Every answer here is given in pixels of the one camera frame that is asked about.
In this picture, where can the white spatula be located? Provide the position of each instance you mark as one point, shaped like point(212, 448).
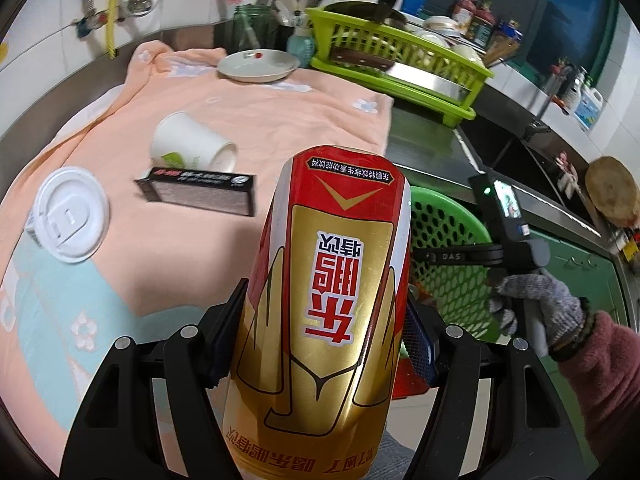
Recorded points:
point(289, 7)

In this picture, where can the steel sink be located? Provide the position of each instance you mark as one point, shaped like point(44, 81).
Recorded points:
point(530, 170)

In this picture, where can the white paper cup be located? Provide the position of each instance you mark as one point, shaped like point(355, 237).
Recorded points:
point(185, 140)

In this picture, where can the white ceramic bowl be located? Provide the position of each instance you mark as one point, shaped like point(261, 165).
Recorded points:
point(469, 54)
point(440, 24)
point(434, 39)

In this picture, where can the gold and red drink bottle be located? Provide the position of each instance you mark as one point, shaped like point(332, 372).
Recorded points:
point(320, 360)

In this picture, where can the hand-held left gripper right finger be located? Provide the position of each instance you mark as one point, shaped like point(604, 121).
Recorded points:
point(417, 345)

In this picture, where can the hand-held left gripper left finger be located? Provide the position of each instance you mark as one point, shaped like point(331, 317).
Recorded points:
point(220, 345)

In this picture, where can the white round plate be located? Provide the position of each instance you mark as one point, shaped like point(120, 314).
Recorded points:
point(255, 65)

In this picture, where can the person's right hand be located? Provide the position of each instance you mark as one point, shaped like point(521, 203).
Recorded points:
point(555, 305)

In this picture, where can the green glass jar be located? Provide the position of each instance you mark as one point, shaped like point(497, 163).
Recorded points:
point(247, 30)

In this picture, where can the bundle of chopsticks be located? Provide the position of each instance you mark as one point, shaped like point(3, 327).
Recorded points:
point(502, 50)

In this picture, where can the green plastic dish rack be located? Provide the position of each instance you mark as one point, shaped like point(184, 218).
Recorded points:
point(325, 22)

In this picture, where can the white plastic cup lid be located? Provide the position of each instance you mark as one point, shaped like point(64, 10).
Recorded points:
point(70, 215)

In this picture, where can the green plastic mesh basket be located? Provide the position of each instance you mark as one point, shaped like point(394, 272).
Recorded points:
point(450, 220)

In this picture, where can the round wooden cutting board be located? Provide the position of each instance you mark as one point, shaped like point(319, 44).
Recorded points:
point(610, 190)

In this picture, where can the teal dish soap bottle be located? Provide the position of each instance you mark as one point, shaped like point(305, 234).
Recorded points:
point(301, 42)

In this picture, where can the red plastic object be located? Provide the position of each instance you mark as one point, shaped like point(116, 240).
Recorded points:
point(412, 385)

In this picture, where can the white detergent bottle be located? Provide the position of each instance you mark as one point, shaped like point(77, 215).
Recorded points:
point(586, 105)

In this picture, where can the person's right forearm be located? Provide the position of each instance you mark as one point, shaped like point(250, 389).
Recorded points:
point(610, 385)

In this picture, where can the wall water valve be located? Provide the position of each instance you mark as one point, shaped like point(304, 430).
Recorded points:
point(92, 22)

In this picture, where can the black flat carton box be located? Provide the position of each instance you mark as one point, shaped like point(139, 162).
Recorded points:
point(200, 195)

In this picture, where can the peach floral towel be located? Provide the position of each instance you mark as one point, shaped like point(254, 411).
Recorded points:
point(150, 270)

